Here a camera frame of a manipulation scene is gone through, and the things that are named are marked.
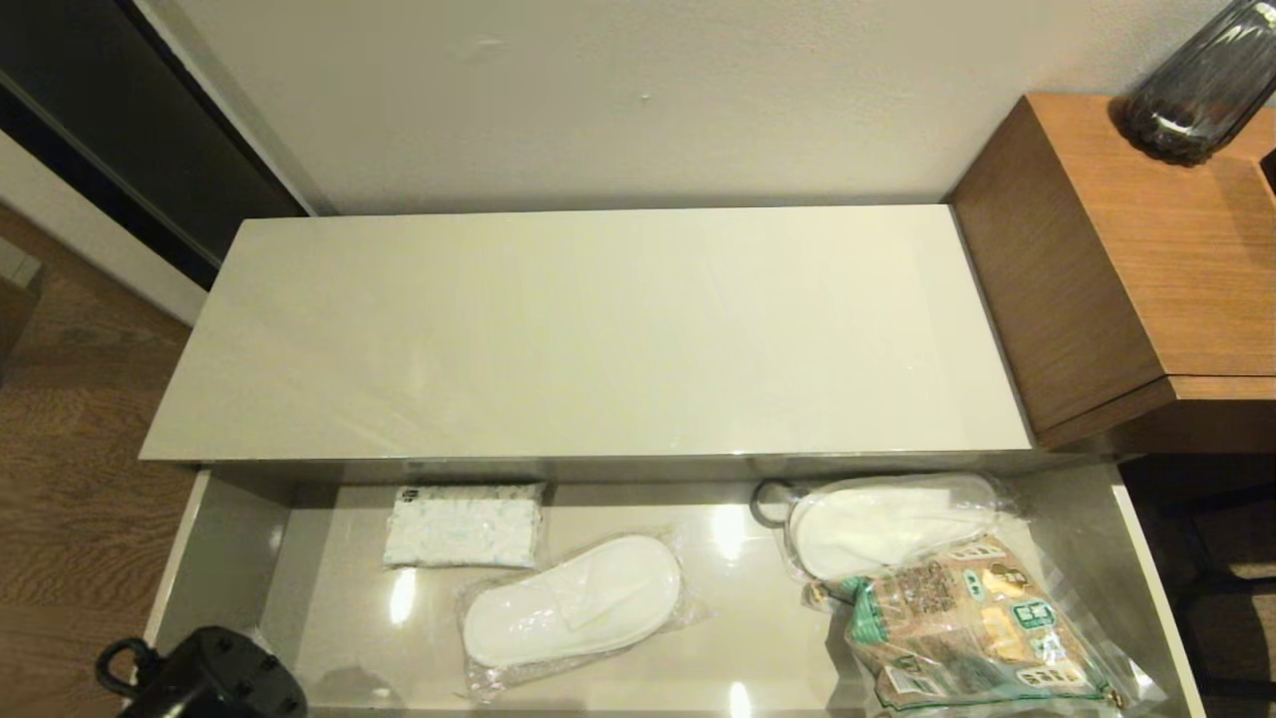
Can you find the bagged white slippers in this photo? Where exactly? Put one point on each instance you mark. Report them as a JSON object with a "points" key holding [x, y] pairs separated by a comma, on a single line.
{"points": [[887, 524], [578, 598]]}

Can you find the white glossy drawer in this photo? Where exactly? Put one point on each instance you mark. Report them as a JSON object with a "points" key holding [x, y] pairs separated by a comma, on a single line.
{"points": [[349, 598]]}

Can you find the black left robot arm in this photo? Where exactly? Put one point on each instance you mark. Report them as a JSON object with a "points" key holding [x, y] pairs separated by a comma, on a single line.
{"points": [[219, 678]]}

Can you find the white glossy cabinet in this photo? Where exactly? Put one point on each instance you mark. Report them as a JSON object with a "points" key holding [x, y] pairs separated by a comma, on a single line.
{"points": [[598, 329]]}

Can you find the white patterned tissue packet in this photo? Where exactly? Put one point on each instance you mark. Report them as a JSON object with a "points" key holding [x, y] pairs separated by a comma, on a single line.
{"points": [[464, 529]]}

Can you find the green brown snack bag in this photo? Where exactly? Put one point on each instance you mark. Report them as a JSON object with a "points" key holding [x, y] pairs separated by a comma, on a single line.
{"points": [[967, 628]]}

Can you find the brown wooden desk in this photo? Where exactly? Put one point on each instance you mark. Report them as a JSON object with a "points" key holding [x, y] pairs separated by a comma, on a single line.
{"points": [[1146, 269]]}

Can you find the dark sliding door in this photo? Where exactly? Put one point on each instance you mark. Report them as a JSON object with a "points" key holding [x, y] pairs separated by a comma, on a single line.
{"points": [[120, 120]]}

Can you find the dark ribbed glass vase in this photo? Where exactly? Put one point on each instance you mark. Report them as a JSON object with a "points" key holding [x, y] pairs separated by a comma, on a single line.
{"points": [[1196, 90]]}

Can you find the grey brown furniture piece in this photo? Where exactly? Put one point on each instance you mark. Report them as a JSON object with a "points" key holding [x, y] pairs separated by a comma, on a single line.
{"points": [[15, 309]]}

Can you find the black chair legs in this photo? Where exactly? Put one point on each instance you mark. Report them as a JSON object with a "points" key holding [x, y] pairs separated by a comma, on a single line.
{"points": [[1226, 598]]}

